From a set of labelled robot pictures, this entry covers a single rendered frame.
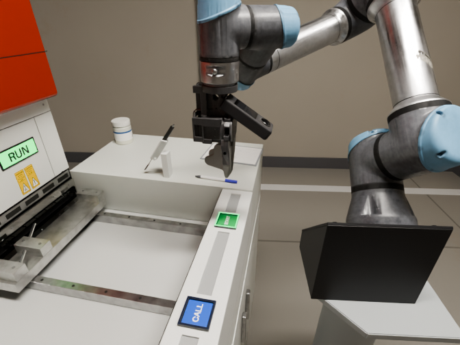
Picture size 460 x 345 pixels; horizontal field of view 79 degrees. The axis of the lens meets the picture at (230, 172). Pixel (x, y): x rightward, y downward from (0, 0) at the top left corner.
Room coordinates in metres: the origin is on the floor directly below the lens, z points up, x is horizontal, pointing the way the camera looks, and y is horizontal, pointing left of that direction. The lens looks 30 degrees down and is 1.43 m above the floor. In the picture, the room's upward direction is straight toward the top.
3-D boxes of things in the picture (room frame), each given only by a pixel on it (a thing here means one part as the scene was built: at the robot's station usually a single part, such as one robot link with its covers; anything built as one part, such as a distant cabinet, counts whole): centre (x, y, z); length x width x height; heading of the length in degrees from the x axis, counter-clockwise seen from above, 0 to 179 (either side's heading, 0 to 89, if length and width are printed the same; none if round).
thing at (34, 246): (0.54, 0.52, 0.89); 0.08 x 0.03 x 0.03; 79
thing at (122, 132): (1.07, 0.44, 1.01); 0.07 x 0.07 x 0.10
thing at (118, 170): (0.93, 0.20, 0.89); 0.62 x 0.35 x 0.14; 79
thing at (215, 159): (0.55, 0.03, 1.14); 0.06 x 0.03 x 0.09; 79
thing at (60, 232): (0.62, 0.50, 0.87); 0.36 x 0.08 x 0.03; 169
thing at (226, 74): (0.56, 0.02, 1.33); 0.08 x 0.08 x 0.05
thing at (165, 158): (0.79, 0.22, 1.03); 0.06 x 0.04 x 0.13; 79
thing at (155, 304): (0.44, 0.34, 0.84); 0.50 x 0.02 x 0.03; 79
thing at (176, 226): (0.71, 0.29, 0.84); 0.50 x 0.02 x 0.03; 79
